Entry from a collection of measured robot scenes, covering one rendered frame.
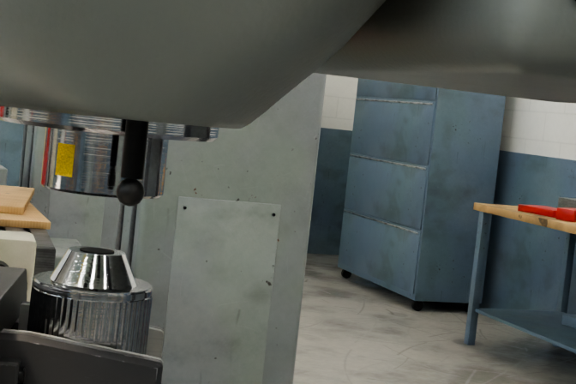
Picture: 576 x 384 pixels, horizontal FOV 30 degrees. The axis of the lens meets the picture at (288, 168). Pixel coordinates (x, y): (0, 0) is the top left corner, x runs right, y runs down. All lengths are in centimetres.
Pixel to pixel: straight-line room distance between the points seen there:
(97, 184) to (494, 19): 16
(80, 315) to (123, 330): 2
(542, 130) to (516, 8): 735
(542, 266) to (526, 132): 98
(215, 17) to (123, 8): 3
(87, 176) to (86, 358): 7
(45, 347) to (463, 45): 18
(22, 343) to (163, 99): 11
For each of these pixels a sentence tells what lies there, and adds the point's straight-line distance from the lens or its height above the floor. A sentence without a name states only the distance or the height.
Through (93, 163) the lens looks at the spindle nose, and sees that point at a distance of 40.
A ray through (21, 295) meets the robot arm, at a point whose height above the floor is 123.
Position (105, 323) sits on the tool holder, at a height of 123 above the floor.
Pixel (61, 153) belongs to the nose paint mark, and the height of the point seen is 129.
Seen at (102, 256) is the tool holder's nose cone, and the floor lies 126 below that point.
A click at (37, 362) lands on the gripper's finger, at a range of 41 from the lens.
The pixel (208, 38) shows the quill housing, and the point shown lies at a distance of 36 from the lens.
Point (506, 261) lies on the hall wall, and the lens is 795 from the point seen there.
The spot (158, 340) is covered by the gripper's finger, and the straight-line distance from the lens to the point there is 46.
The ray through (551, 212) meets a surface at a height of 91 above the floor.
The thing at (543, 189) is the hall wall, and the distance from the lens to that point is 760.
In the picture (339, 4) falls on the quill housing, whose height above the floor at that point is 136.
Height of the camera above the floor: 132
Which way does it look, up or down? 3 degrees down
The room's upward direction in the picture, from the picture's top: 6 degrees clockwise
